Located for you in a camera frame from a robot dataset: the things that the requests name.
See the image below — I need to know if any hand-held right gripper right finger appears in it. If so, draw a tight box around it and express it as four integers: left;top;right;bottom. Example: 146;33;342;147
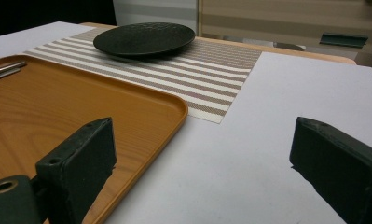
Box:
288;116;372;224

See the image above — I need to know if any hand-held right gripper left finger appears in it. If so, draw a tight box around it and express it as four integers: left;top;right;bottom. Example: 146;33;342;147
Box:
34;117;117;224

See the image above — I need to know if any brown wooden tray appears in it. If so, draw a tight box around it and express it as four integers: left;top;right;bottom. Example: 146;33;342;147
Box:
0;53;189;224

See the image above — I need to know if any silver knife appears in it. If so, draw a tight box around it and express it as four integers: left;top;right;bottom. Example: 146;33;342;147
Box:
0;67;22;84

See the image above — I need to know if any silver fork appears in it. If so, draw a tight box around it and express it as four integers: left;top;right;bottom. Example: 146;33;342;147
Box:
0;60;28;77

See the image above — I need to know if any white table board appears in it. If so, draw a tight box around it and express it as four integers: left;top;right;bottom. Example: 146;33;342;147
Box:
0;21;372;224

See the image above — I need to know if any light wooden table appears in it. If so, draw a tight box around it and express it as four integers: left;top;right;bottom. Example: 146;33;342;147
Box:
79;21;358;65

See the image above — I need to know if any striped placemat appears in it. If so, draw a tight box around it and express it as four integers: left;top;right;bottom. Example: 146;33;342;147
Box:
22;26;263;125

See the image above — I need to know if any black textured plate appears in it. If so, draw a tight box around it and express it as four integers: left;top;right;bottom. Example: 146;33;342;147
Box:
92;21;197;58

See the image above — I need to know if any light wooden desk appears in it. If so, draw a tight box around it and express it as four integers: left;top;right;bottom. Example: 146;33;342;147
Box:
197;0;372;61

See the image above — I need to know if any dark curtain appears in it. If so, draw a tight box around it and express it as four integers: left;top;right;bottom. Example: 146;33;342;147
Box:
0;0;117;39

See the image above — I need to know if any white cabinet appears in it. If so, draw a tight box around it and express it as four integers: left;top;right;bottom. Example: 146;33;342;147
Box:
112;0;200;33

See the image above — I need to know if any dark grey desk handle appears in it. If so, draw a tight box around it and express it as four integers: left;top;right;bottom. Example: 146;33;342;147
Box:
319;32;369;49

